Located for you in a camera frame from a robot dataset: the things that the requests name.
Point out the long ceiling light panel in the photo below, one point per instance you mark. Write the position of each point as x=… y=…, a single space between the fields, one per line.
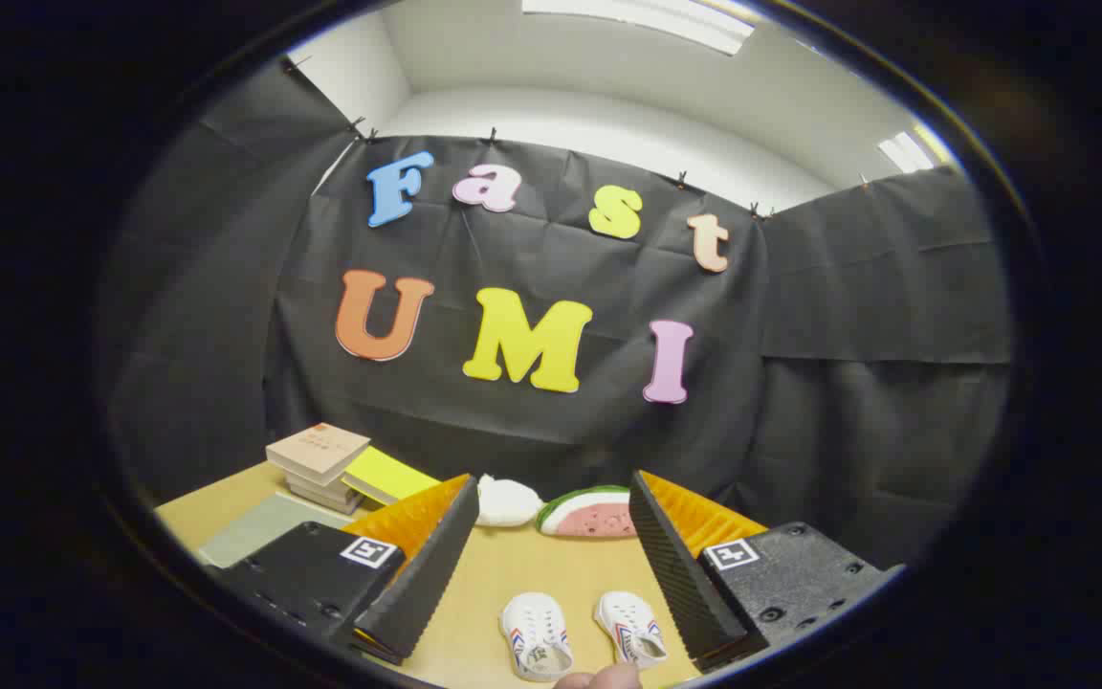
x=637 y=19

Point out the white shoe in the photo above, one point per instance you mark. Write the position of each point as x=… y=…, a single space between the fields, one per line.
x=629 y=622
x=534 y=632

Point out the watermelon plush toy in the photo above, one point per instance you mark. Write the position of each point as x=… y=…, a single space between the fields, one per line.
x=594 y=517

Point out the small ceiling light panel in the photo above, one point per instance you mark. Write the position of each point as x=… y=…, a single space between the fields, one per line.
x=905 y=151

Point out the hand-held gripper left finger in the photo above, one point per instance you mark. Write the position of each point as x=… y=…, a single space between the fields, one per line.
x=427 y=574

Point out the green fabric storage box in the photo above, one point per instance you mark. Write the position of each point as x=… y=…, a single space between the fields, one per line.
x=254 y=531

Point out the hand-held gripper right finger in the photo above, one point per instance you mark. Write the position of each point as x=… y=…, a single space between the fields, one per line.
x=680 y=574

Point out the white plush toy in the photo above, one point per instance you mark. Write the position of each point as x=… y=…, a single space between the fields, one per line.
x=508 y=502

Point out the yellow book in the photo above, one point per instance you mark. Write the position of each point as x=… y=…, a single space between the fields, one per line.
x=388 y=474

